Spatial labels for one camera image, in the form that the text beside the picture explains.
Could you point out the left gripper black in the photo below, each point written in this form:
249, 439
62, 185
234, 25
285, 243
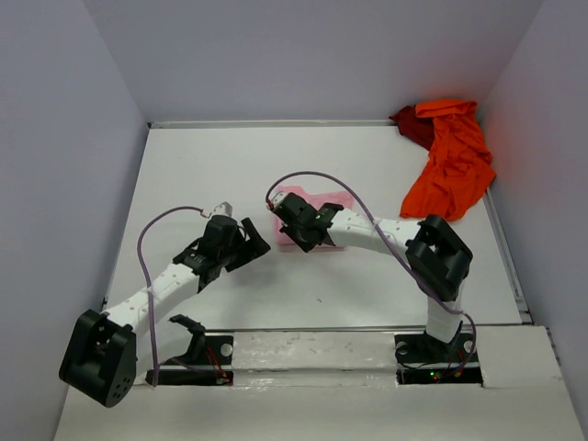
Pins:
250, 248

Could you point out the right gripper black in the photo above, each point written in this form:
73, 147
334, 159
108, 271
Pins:
307, 246

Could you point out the pink t shirt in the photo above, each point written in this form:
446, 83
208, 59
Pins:
342, 197

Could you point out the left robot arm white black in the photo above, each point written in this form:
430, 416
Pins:
109, 349

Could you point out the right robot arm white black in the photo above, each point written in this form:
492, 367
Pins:
430, 250

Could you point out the dark red t shirt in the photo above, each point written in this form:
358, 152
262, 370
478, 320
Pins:
418, 130

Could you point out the orange t shirt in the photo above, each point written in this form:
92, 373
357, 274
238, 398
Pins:
459, 166

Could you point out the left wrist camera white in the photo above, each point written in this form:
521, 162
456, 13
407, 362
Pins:
223, 209

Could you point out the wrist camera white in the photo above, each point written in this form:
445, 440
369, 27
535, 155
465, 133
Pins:
223, 209
274, 201

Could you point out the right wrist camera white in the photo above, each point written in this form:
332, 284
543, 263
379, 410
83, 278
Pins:
274, 201

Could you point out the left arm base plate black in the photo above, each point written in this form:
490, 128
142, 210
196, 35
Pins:
210, 367

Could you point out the metal rail table back edge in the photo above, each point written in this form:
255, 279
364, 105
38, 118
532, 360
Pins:
277, 123

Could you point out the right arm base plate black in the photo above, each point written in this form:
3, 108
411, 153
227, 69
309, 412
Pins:
422, 360

